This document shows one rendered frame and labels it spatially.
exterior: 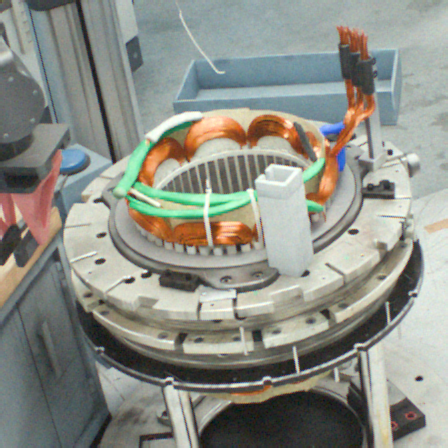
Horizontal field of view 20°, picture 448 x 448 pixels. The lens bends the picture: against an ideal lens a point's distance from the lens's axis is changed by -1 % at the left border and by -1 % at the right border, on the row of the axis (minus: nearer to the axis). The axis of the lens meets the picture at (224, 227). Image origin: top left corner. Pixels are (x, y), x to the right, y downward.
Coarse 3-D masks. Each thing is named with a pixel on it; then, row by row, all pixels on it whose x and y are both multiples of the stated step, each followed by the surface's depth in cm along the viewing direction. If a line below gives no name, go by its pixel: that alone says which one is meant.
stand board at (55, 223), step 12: (0, 204) 129; (0, 216) 127; (60, 228) 127; (48, 240) 125; (36, 252) 123; (12, 264) 119; (0, 276) 117; (12, 276) 119; (0, 288) 117; (12, 288) 119; (0, 300) 117
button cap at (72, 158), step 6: (66, 150) 141; (72, 150) 140; (78, 150) 140; (66, 156) 139; (72, 156) 139; (78, 156) 139; (84, 156) 139; (66, 162) 138; (72, 162) 138; (78, 162) 138; (84, 162) 139; (60, 168) 138; (66, 168) 138; (72, 168) 138
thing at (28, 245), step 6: (30, 234) 107; (24, 240) 107; (30, 240) 107; (36, 240) 108; (18, 246) 106; (24, 246) 106; (30, 246) 107; (36, 246) 108; (18, 252) 106; (24, 252) 106; (30, 252) 107; (18, 258) 106; (24, 258) 106; (30, 258) 107; (18, 264) 106; (24, 264) 106
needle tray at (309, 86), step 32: (192, 64) 149; (224, 64) 150; (256, 64) 149; (288, 64) 148; (320, 64) 147; (384, 64) 146; (192, 96) 149; (224, 96) 150; (256, 96) 140; (288, 96) 139; (320, 96) 138; (384, 96) 137
